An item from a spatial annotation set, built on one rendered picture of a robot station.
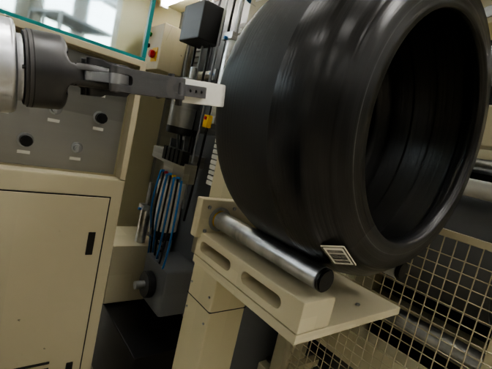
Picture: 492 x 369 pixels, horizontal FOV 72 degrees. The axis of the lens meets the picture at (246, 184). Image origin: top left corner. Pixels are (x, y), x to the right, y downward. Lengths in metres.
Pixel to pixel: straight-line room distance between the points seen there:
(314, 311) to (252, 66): 0.43
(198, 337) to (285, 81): 0.78
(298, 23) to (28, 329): 1.10
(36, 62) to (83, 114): 0.76
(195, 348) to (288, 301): 0.52
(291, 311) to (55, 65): 0.50
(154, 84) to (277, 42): 0.24
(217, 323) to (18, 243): 0.59
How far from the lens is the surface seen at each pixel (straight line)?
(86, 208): 1.13
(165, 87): 0.41
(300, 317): 0.62
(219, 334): 1.08
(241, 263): 0.72
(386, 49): 0.54
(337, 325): 0.73
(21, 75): 0.39
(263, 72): 0.56
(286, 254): 0.66
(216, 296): 1.00
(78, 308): 1.27
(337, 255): 0.59
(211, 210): 0.84
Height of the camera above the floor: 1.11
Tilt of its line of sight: 7 degrees down
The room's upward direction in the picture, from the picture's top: 13 degrees clockwise
